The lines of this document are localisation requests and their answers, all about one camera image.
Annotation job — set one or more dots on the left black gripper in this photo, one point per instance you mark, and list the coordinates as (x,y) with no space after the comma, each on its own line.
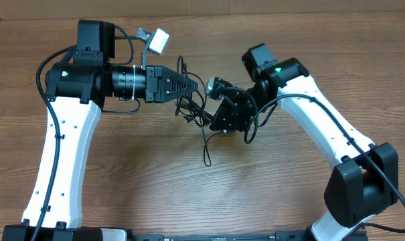
(154,84)

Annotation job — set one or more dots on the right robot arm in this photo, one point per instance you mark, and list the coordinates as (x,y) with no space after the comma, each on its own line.
(364,175)

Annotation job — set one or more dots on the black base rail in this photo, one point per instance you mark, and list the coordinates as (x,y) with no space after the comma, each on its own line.
(219,237)

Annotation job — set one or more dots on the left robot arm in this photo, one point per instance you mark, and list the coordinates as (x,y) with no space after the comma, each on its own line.
(74,90)

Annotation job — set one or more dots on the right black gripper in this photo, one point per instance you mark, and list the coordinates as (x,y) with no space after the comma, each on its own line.
(237,109)

